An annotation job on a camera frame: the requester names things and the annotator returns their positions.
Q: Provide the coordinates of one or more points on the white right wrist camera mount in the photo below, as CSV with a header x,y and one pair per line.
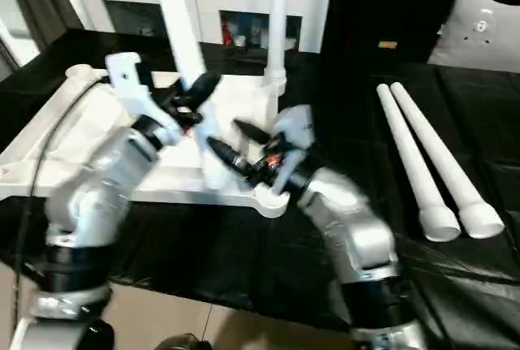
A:
x,y
294,135

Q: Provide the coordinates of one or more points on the white plastic table leg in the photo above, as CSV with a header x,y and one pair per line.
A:
x,y
279,17
447,159
414,163
183,41

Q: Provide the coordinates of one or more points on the grey cushion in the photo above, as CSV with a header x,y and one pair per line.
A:
x,y
483,29

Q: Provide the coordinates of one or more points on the white glass-door cabinet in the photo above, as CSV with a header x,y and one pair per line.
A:
x,y
227,1

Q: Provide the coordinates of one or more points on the white plastic table top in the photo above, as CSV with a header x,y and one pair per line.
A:
x,y
89,131

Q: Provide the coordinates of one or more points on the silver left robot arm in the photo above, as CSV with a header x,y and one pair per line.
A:
x,y
97,212

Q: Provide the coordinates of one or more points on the black furniture with yellow label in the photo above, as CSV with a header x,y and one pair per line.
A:
x,y
382,9

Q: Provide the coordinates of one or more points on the black work mat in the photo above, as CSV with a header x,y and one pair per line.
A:
x,y
463,285

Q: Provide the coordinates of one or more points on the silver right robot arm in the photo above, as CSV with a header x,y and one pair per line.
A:
x,y
357,244

